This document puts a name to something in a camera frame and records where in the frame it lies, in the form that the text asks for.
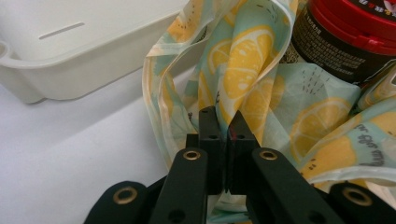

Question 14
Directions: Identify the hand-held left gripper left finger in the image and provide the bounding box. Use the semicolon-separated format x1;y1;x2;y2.
185;105;226;196

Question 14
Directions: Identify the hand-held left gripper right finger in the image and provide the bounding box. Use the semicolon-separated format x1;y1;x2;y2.
224;109;262;194

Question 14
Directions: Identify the lemon print cloth bag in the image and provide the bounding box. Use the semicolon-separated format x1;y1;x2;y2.
141;0;396;224

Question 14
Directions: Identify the red lid candy jar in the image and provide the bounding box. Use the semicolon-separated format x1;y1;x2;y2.
290;0;396;85

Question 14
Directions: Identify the white plastic tray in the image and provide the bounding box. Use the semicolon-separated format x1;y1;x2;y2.
0;0;191;105

